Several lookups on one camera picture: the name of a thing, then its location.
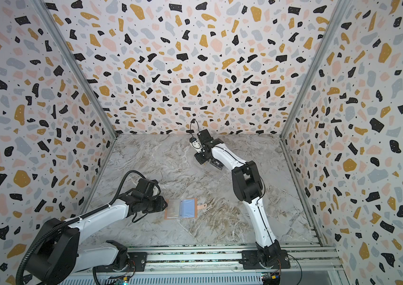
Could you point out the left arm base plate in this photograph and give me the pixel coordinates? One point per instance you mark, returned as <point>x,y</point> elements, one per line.
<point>131,262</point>

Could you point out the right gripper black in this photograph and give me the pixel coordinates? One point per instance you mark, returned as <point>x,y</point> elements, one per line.
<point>200,159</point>

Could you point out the black card top right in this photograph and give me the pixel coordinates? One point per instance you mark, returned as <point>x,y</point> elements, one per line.
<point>216,163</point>

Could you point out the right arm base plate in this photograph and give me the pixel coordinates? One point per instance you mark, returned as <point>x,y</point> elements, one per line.
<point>257,260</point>

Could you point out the pink leather card holder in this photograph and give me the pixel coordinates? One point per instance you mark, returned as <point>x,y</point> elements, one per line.
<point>183,209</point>

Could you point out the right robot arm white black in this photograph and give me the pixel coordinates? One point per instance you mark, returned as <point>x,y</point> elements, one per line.
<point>248,187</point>

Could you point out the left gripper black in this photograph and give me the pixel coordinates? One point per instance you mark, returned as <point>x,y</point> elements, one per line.
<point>161,205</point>

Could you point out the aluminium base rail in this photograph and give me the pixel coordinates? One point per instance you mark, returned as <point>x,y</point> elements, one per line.
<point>310,264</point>

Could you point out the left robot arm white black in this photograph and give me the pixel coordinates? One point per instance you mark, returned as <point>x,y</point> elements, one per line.
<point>57,250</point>

